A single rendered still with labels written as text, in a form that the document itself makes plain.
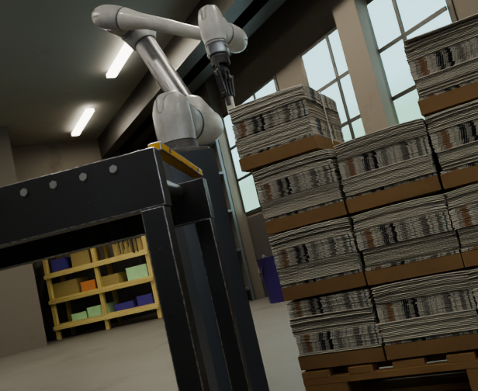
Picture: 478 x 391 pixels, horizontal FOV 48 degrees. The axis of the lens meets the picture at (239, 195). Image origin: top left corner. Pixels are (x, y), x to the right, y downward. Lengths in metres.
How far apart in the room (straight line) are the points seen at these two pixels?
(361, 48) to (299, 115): 3.45
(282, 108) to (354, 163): 0.31
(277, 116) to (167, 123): 0.51
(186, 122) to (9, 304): 6.77
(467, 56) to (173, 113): 1.08
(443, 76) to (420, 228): 0.45
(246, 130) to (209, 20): 0.53
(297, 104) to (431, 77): 0.42
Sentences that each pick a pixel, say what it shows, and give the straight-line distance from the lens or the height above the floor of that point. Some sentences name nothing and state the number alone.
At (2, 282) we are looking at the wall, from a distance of 8.68.
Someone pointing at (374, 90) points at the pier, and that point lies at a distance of 5.09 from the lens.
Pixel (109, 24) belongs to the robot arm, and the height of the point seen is 1.67.
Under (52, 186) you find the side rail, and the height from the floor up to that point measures 0.77.
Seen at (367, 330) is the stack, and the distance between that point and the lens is 1.77.
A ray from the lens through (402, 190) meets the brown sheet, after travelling 1.69.
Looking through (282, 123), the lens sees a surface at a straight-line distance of 1.83.
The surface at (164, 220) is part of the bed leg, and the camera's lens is 1.08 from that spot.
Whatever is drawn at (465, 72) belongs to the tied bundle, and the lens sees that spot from 1.72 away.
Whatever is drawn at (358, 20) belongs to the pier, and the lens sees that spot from 5.27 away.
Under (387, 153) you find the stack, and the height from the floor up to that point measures 0.75.
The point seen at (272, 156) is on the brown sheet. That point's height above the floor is 0.85.
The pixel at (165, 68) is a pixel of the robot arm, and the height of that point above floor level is 1.45.
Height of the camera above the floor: 0.54
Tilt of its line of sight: 7 degrees up
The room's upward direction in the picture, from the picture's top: 13 degrees counter-clockwise
